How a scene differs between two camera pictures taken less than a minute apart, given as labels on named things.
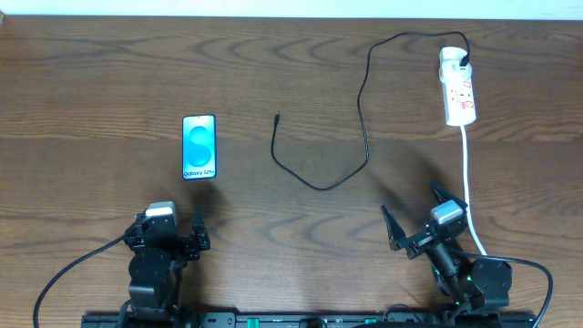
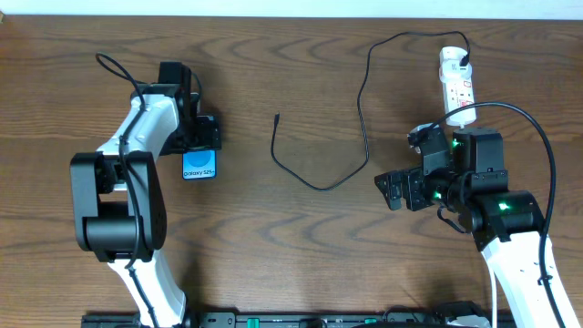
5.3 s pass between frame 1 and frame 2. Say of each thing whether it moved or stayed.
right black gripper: moved
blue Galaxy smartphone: stayed
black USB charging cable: stayed
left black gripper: moved
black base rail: stayed
